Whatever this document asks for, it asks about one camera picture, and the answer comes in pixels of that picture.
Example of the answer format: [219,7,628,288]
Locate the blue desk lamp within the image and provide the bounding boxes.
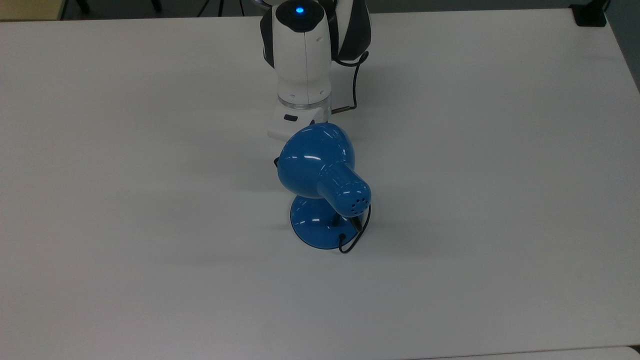
[276,122,373,251]

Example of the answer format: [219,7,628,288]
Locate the black tripod legs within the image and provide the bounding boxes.
[196,0,247,18]

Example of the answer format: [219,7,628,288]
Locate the black clamped pole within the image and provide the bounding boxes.
[569,0,612,28]

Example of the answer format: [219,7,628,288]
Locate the black lamp power cable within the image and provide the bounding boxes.
[337,202,374,254]

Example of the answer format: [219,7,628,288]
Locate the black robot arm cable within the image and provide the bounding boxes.
[330,50,371,115]

